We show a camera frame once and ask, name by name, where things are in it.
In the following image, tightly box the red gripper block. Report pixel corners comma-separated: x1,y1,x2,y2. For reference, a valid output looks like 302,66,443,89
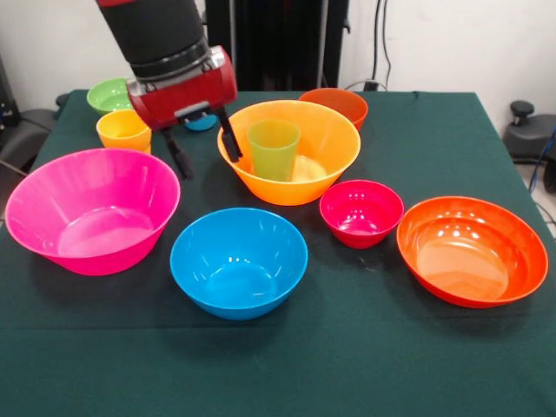
126,45,244,180

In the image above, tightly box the green cup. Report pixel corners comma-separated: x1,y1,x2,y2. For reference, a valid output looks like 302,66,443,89
247,119,302,182

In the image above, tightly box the blue bowl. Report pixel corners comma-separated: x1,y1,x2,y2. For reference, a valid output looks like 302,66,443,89
169,207,309,321

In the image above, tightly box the large orange bowl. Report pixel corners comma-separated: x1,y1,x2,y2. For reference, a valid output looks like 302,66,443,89
216,99,362,207

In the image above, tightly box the large magenta bowl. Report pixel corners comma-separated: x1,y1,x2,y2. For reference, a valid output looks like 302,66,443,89
3,148,182,277

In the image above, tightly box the small red-orange bowl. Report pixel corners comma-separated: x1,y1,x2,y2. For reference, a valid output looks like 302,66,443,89
298,87,369,131

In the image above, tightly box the blue cup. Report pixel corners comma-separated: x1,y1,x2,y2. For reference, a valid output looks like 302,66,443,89
182,115,218,133

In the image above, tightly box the yellow cup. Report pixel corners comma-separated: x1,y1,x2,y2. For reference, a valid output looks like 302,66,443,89
96,109,153,154

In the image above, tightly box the green bowl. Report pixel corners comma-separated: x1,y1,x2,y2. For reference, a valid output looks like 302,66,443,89
85,76,134,116

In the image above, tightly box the small crimson bowl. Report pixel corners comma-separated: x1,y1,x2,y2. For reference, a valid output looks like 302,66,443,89
319,179,405,250

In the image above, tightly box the dark green tablecloth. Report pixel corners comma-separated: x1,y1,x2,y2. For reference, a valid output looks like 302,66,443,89
0,89,556,417

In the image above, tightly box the wide red-orange bowl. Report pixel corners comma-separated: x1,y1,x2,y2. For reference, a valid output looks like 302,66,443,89
396,195,549,309

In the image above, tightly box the grey pedestal foot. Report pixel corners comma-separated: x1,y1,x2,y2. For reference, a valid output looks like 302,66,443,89
502,100,556,162
0,108,60,175

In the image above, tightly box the blue cable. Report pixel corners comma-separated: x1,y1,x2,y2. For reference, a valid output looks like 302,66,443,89
526,125,556,195

